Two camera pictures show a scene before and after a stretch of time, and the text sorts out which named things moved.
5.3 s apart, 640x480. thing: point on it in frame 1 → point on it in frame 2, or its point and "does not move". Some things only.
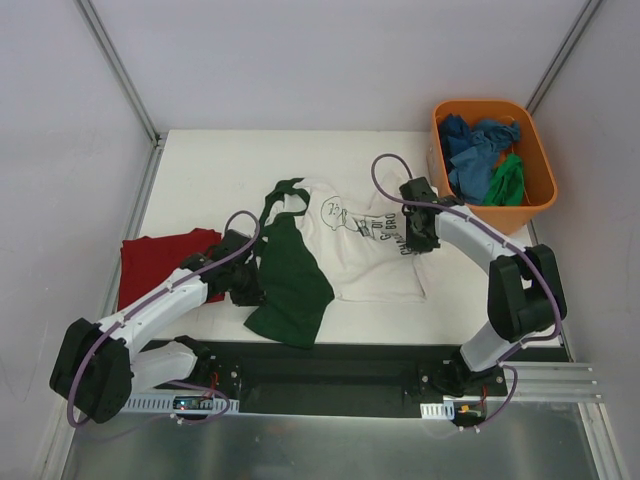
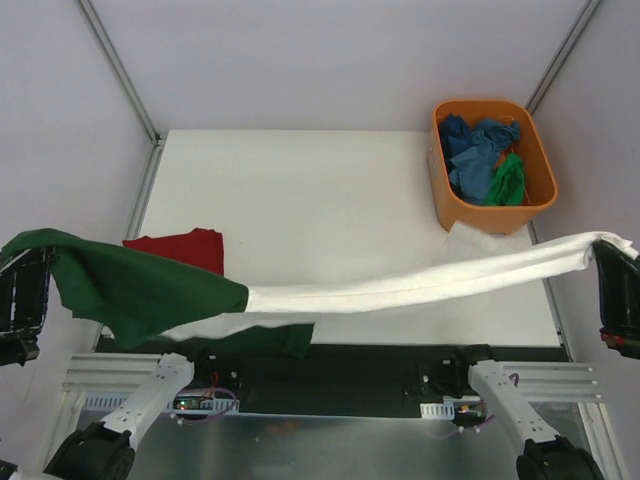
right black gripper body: x=416 y=232 → x=618 y=290
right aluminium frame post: x=564 y=54 does not move
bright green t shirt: x=507 y=187 does not move
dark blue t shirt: x=456 y=137 does not move
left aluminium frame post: x=104 y=40 does not move
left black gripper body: x=245 y=288 → x=25 y=290
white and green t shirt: x=346 y=239 → x=138 y=295
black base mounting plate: x=326 y=378 does not move
